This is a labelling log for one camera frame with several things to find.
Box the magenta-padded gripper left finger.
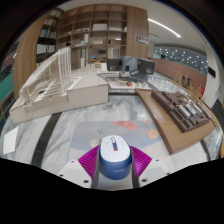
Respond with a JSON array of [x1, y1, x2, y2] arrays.
[[57, 144, 102, 190]]

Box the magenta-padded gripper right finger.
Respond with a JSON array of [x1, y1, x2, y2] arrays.
[[129, 145, 172, 189]]

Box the blue and white computer mouse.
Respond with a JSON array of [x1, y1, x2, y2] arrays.
[[98, 134, 133, 181]]

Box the grey-blue printed mouse pad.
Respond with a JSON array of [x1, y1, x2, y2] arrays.
[[68, 119, 165, 165]]

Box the brown model on wooden base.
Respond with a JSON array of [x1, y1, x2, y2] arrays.
[[135, 88, 217, 156]]

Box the white stepped architectural model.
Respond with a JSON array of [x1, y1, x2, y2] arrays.
[[8, 46, 110, 125]]

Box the flat white site model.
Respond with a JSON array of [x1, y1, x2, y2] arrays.
[[105, 74, 153, 91]]

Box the white paper sheet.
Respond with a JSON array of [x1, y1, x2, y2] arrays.
[[2, 126, 20, 156]]

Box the group of ceiling spotlights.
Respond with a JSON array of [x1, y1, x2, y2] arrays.
[[155, 47, 203, 67]]

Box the tall wooden shelf unit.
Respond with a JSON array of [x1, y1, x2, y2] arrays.
[[56, 3, 150, 70]]

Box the narrow bookshelf with books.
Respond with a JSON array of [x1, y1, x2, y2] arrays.
[[35, 8, 64, 65]]

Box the long ceiling light strip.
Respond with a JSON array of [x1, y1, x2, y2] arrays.
[[147, 18, 182, 39]]

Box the white wall sign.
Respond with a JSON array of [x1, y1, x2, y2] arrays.
[[135, 34, 150, 46]]

